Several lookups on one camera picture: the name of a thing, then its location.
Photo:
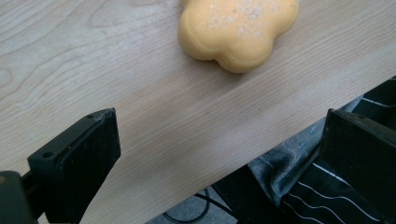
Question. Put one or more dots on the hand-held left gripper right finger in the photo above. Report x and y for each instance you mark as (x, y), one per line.
(358, 155)

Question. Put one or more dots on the dark striped cloth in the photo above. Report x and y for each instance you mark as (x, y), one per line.
(311, 186)

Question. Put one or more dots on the yellow flower-shaped sponge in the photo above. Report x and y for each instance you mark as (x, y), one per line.
(236, 31)

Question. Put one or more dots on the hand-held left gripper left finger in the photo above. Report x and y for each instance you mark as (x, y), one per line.
(74, 165)

